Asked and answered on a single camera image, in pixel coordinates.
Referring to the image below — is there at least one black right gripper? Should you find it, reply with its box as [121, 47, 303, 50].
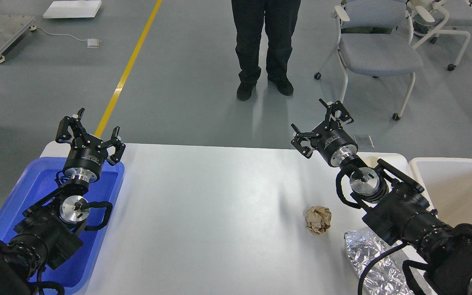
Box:
[291, 98, 358, 167]

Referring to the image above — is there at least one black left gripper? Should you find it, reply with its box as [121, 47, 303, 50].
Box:
[55, 108, 126, 183]

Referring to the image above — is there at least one silver foil bag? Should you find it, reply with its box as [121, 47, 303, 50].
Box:
[343, 227, 423, 295]

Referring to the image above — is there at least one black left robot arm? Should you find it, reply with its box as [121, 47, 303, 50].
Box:
[0, 108, 126, 295]

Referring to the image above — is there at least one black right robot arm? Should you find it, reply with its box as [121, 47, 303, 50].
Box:
[291, 101, 472, 295]

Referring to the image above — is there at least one crumpled brown paper ball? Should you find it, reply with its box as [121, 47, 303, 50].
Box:
[305, 206, 332, 236]

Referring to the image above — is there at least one grey office chair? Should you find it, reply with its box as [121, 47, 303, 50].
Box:
[332, 0, 423, 121]
[406, 0, 472, 71]

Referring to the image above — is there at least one person in dark clothes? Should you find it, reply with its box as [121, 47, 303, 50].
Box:
[231, 0, 302, 101]

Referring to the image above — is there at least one white flat board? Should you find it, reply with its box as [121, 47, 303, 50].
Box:
[43, 0, 102, 19]

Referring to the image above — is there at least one metal cart platform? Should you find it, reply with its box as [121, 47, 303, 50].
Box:
[0, 0, 36, 64]

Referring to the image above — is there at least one white plastic bin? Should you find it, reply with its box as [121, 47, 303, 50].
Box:
[409, 157, 472, 227]

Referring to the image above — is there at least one white power adapter with cable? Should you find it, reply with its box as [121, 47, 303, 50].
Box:
[29, 25, 102, 48]

